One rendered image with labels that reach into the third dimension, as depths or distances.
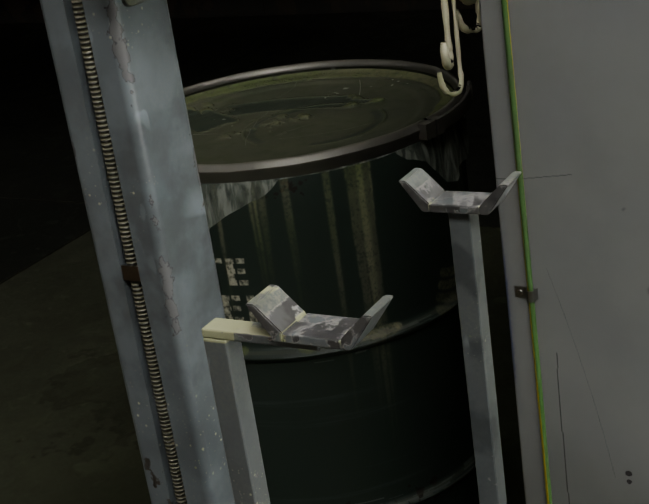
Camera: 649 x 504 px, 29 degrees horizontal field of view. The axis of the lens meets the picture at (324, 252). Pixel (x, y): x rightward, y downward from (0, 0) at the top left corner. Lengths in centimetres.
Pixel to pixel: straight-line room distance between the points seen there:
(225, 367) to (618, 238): 60
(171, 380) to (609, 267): 54
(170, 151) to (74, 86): 7
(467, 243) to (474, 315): 5
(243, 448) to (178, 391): 13
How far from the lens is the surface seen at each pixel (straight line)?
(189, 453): 90
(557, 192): 124
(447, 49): 124
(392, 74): 217
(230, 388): 74
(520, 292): 130
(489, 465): 94
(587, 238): 125
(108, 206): 84
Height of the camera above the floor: 139
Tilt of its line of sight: 22 degrees down
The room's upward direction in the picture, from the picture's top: 8 degrees counter-clockwise
